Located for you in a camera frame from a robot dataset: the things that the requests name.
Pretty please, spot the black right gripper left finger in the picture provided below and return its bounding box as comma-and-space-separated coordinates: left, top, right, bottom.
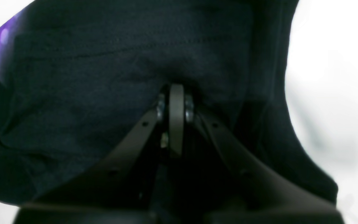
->
14, 84, 179, 224

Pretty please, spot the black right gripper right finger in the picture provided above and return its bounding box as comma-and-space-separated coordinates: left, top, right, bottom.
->
179, 85, 344, 224

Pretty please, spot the black T-shirt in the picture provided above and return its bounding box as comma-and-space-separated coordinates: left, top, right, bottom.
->
0, 0, 338, 205

